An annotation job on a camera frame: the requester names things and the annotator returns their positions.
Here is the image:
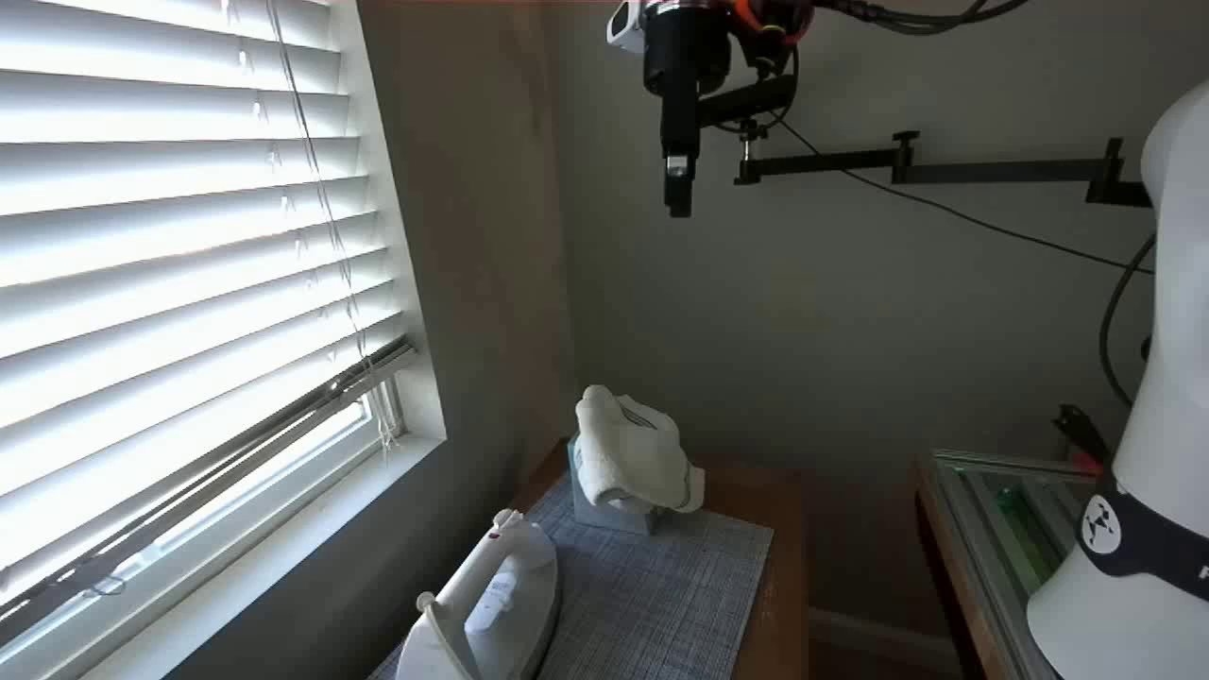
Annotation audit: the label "black wall mounted camera arm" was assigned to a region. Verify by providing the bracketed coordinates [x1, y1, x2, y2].
[698, 77, 1147, 207]

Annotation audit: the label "green glass side table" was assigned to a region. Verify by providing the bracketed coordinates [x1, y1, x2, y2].
[915, 449, 1095, 680]

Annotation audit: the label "white clothes iron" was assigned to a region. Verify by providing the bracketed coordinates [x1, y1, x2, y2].
[391, 509, 557, 680]

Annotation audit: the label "white towel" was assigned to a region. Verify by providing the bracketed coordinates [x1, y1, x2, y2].
[572, 386, 707, 515]

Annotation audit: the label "grey grid cutting mat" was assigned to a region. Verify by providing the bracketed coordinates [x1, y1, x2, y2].
[366, 472, 776, 680]

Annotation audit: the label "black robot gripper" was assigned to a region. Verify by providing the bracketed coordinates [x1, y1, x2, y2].
[605, 0, 812, 221]

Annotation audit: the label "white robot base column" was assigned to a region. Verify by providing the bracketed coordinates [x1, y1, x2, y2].
[1028, 82, 1209, 680]

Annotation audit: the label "black cable on wall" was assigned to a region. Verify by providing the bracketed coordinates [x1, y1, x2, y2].
[771, 115, 1161, 410]

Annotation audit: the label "wooden table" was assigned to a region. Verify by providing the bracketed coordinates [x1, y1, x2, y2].
[512, 445, 808, 680]

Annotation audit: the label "white window blinds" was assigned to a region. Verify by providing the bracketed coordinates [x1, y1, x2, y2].
[0, 0, 407, 640]

